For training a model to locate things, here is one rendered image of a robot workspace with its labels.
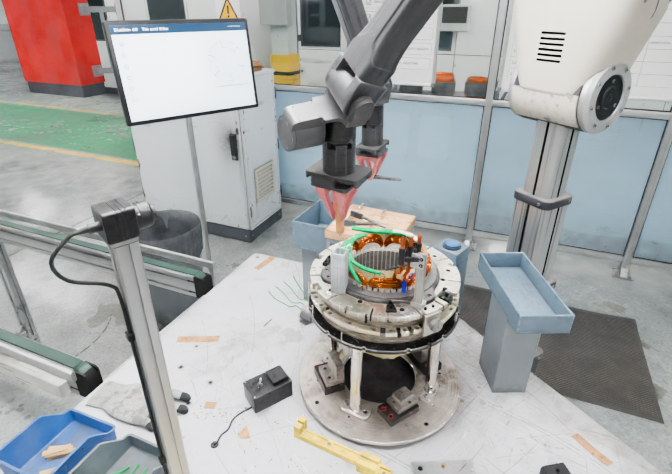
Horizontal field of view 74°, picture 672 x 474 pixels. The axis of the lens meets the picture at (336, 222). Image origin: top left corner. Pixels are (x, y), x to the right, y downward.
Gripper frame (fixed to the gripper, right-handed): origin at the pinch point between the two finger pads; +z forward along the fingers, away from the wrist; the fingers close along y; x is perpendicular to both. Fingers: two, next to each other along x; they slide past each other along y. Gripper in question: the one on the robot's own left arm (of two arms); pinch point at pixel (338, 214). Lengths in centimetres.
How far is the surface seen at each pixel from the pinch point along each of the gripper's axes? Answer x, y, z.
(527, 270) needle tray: 34, 33, 23
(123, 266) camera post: -36.4, -10.5, -8.1
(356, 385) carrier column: -5.3, 7.2, 36.7
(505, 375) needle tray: 18, 34, 43
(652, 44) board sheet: 239, 62, -2
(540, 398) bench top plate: 20, 43, 48
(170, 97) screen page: 49, -94, 2
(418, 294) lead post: 1.0, 16.3, 13.1
